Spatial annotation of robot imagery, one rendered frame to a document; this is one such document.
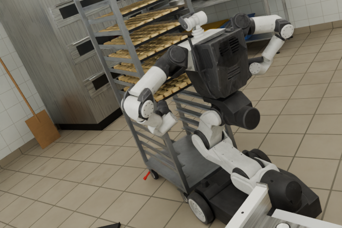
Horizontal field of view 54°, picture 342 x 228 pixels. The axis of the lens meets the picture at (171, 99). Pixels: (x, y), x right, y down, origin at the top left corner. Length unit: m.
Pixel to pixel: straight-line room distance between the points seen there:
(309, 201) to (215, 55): 0.92
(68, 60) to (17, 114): 1.17
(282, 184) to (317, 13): 3.76
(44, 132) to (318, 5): 4.06
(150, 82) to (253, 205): 0.79
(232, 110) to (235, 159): 0.42
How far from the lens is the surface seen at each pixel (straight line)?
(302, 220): 0.87
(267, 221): 0.88
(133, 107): 1.43
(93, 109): 4.07
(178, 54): 1.52
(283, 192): 1.76
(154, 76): 1.47
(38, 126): 4.54
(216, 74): 1.55
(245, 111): 1.65
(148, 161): 2.75
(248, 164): 1.95
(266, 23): 1.86
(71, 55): 3.93
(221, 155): 2.02
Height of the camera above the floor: 1.45
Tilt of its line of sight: 20 degrees down
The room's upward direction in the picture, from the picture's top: 21 degrees counter-clockwise
